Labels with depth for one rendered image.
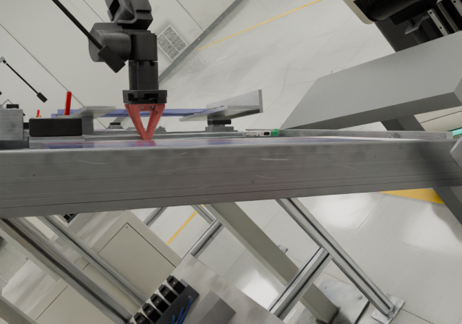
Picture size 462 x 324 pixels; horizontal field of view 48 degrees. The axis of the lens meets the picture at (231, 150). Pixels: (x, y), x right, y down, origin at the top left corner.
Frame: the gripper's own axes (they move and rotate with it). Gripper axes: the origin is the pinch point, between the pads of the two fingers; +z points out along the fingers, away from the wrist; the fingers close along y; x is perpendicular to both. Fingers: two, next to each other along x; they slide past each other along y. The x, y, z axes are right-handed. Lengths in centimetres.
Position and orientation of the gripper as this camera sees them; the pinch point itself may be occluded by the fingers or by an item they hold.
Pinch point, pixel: (146, 136)
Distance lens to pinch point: 103.3
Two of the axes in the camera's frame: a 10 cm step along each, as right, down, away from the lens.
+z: 0.1, 9.9, 1.4
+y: 4.1, 1.2, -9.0
